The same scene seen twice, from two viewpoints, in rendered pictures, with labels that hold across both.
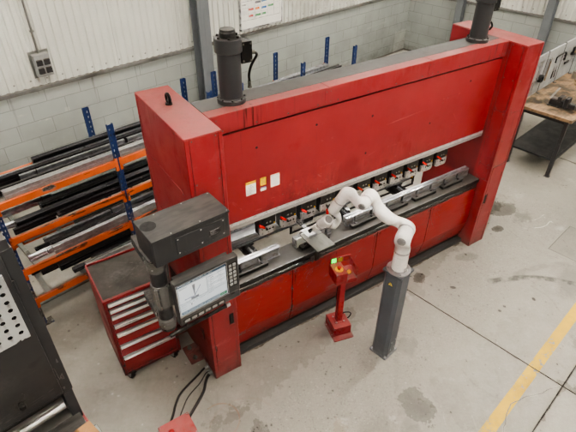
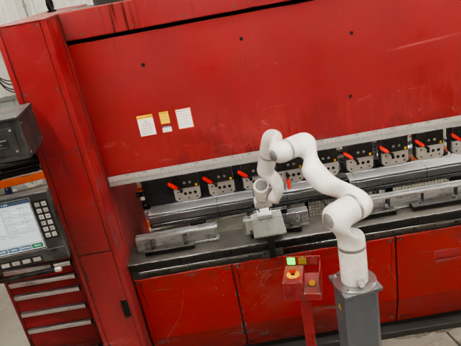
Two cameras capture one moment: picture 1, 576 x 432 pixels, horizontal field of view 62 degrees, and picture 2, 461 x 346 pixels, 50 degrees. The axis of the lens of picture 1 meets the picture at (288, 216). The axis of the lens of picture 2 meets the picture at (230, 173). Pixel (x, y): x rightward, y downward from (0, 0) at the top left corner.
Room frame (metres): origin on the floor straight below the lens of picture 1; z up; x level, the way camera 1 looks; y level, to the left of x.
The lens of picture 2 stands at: (1.09, -1.56, 2.40)
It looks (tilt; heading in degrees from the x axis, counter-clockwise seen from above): 23 degrees down; 36
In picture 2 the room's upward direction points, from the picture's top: 11 degrees counter-clockwise
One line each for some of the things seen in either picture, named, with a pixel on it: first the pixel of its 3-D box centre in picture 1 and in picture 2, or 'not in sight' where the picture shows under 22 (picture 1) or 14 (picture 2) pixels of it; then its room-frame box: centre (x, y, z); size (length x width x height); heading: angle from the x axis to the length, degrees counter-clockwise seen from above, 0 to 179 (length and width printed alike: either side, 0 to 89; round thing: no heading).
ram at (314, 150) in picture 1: (373, 135); (365, 69); (3.67, -0.71, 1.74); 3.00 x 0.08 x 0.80; 124
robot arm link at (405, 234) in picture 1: (403, 241); (344, 225); (2.80, -0.87, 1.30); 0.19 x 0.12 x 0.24; 154
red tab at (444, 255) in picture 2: not in sight; (447, 255); (3.75, -1.11, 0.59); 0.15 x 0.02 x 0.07; 124
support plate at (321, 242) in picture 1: (317, 239); (267, 223); (3.19, -0.25, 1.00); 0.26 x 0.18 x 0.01; 34
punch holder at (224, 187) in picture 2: (285, 214); (220, 178); (3.18, 0.02, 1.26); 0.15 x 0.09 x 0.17; 124
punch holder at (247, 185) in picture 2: (305, 207); (254, 172); (3.30, -0.15, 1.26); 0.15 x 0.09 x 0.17; 124
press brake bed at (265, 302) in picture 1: (361, 256); (380, 277); (3.64, -0.74, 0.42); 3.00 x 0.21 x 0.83; 124
